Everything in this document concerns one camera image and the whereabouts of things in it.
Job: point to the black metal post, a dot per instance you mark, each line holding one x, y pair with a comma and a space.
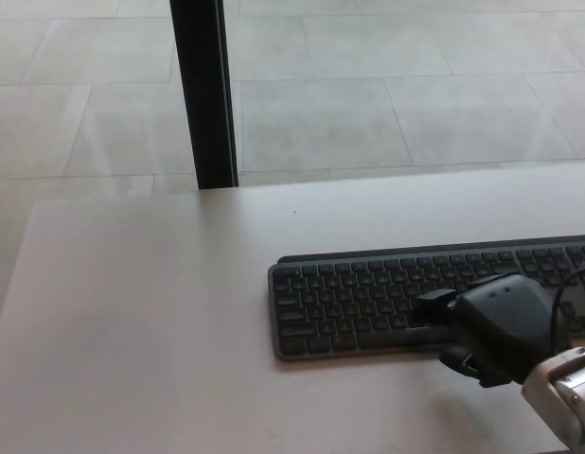
202, 94

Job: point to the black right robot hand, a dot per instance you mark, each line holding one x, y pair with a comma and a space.
501, 326

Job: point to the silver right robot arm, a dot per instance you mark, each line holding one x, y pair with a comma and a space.
564, 397

